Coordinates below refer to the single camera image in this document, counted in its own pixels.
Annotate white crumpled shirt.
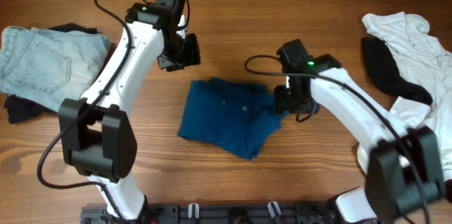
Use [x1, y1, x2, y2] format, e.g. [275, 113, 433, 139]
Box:
[362, 12, 451, 181]

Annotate light blue folded jeans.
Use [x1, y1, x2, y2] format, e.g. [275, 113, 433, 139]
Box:
[1, 26, 111, 112]

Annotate blue polo shirt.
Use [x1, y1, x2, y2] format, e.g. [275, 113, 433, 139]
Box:
[177, 77, 287, 160]

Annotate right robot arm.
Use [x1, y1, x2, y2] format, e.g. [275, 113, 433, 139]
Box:
[274, 39, 446, 223]

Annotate black garment right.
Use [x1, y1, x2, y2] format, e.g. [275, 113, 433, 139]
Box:
[361, 37, 433, 105]

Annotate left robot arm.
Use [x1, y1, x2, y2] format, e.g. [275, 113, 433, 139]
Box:
[59, 0, 201, 223]

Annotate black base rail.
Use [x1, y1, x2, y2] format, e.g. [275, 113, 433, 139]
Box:
[80, 201, 336, 224]

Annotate black folded garment left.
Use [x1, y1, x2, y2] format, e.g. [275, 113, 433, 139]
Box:
[4, 23, 98, 124]

